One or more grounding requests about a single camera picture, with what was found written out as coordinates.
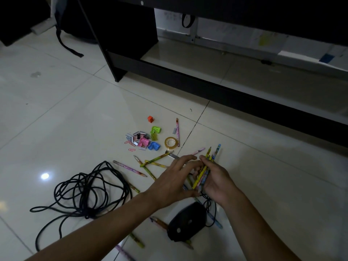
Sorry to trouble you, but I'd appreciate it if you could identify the orange pencil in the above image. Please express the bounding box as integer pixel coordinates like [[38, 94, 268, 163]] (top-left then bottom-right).
[[149, 216, 169, 231]]

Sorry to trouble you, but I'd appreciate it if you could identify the light blue pencil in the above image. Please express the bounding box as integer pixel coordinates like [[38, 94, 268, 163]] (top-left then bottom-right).
[[194, 198, 223, 229]]

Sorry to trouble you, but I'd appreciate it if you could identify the black desk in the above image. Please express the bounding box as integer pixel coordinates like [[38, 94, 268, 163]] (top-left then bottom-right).
[[76, 0, 348, 149]]

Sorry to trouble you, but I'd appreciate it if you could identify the tangled black cable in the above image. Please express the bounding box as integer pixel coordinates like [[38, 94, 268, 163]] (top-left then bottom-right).
[[30, 160, 134, 252]]

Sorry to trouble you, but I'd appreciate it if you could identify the dark cabinet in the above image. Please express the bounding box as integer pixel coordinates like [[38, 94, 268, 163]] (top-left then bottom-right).
[[0, 0, 51, 47]]

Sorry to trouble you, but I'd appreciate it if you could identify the pink striped pencil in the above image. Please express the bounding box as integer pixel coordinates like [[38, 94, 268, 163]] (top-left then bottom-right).
[[113, 160, 147, 177]]

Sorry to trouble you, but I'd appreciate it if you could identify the person's right forearm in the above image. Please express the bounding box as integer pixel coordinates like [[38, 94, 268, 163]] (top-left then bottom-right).
[[217, 187, 301, 261]]

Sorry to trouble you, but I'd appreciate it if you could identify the person's left hand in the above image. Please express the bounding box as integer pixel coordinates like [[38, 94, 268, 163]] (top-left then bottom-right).
[[144, 155, 204, 210]]

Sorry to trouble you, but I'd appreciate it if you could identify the yellow sticky note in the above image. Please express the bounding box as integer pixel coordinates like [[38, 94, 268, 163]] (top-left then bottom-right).
[[258, 32, 273, 47]]

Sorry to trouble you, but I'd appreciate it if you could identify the person's right hand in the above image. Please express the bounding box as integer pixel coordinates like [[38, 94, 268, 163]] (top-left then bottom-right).
[[200, 156, 241, 208]]

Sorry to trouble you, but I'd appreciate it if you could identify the black cable loop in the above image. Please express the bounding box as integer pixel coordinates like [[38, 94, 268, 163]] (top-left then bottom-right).
[[181, 14, 196, 28]]

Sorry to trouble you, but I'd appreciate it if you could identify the black backpack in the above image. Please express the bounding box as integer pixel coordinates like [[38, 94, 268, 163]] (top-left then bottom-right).
[[54, 0, 99, 58]]

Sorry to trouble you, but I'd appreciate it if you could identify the black computer mouse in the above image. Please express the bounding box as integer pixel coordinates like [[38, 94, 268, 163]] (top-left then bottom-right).
[[167, 202, 207, 242]]

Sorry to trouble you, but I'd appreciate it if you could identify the thin black mouse cable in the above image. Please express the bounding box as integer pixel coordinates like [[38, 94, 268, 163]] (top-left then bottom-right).
[[199, 191, 218, 227]]

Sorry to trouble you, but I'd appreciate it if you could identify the pile of staple strips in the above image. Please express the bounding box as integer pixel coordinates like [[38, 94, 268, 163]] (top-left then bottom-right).
[[125, 130, 150, 146]]

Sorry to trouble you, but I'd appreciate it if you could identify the person's left forearm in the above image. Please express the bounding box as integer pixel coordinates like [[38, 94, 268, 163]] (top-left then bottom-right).
[[26, 191, 161, 261]]

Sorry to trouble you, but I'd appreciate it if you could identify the clear tape roll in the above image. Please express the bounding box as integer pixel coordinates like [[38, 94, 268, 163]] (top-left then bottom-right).
[[164, 136, 179, 149]]

